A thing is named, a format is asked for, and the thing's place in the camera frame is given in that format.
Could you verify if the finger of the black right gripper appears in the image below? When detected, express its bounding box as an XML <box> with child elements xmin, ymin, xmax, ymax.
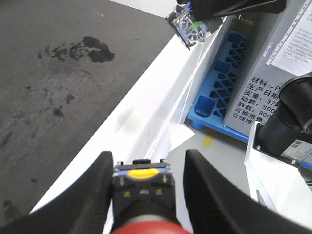
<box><xmin>191</xmin><ymin>0</ymin><xmax>287</xmax><ymax>20</ymax></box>

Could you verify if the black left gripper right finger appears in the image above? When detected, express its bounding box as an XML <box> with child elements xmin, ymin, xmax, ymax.
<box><xmin>183</xmin><ymin>149</ymin><xmax>311</xmax><ymax>234</ymax></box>

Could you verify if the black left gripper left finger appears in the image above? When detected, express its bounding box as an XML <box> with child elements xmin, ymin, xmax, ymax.
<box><xmin>0</xmin><ymin>151</ymin><xmax>113</xmax><ymax>234</ymax></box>

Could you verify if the yellow mushroom push button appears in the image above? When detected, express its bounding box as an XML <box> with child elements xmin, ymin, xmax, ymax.
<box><xmin>165</xmin><ymin>0</ymin><xmax>223</xmax><ymax>49</ymax></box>

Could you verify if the red mushroom push button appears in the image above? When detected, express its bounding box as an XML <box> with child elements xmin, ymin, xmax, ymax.
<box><xmin>111</xmin><ymin>159</ymin><xmax>188</xmax><ymax>234</ymax></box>

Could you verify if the grey labelled crate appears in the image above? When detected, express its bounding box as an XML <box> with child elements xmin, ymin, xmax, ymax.
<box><xmin>223</xmin><ymin>0</ymin><xmax>312</xmax><ymax>136</ymax></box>

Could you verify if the blue plastic pallet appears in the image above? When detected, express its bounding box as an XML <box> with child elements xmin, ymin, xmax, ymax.
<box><xmin>188</xmin><ymin>31</ymin><xmax>312</xmax><ymax>169</ymax></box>

